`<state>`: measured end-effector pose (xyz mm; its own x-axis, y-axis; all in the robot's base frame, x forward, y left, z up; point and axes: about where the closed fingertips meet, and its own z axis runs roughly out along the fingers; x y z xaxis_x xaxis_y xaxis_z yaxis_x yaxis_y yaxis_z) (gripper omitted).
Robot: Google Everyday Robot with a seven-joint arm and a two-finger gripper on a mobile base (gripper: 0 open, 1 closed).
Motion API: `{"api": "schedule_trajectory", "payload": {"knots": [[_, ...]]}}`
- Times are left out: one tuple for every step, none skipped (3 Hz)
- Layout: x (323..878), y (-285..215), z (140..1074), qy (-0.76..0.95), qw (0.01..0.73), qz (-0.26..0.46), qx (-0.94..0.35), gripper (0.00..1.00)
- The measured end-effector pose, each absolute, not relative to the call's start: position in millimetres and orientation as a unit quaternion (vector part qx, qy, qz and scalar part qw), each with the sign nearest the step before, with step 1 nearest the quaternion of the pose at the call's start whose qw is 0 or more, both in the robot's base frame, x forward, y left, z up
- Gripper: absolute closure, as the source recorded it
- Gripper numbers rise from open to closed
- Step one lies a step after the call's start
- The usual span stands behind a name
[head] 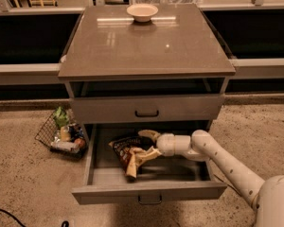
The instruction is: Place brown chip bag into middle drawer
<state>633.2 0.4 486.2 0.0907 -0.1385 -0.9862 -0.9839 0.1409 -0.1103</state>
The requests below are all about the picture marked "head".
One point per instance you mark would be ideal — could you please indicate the silver can in basket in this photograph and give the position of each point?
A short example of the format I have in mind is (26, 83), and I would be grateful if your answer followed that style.
(66, 146)

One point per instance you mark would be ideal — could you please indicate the closed grey upper drawer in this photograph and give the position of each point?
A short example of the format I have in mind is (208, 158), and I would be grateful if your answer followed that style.
(146, 108)

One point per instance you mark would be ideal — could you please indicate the yellow bottle in basket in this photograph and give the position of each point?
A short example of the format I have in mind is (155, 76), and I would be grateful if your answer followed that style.
(65, 134)

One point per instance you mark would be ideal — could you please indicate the brown chip bag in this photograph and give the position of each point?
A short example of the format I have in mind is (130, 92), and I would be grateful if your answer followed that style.
(133, 152)

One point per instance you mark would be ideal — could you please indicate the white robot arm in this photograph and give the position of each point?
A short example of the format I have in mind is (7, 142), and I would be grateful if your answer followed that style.
(266, 197)

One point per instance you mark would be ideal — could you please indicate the white ceramic bowl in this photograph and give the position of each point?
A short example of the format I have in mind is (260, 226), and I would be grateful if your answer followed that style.
(142, 13)

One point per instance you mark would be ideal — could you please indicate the grey drawer cabinet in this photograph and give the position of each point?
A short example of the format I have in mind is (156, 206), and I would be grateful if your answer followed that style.
(174, 54)

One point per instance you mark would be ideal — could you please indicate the open grey middle drawer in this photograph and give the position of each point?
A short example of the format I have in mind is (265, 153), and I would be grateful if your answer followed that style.
(162, 179)

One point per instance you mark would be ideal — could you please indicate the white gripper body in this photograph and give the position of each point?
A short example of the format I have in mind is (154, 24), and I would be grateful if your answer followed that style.
(165, 144)

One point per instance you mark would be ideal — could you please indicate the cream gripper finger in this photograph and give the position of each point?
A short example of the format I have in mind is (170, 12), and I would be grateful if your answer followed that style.
(153, 135)

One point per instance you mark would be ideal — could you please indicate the green leafy vegetable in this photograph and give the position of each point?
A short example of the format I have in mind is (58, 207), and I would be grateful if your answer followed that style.
(60, 117)

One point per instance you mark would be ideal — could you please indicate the black wire basket left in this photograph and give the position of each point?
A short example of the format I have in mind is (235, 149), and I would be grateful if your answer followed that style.
(49, 133)

